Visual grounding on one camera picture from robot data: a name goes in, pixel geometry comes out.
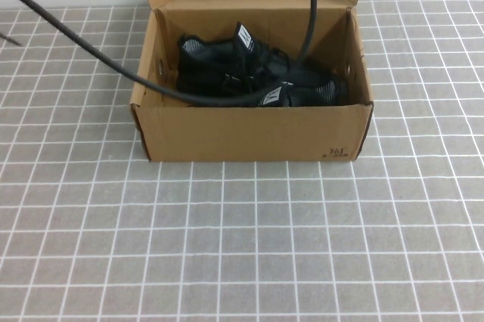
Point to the black knit sneaker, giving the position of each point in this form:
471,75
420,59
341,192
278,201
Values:
211,53
314,93

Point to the brown cardboard shoe box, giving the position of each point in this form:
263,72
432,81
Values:
246,137

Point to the grey white-grid tablecloth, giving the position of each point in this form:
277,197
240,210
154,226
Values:
151,242

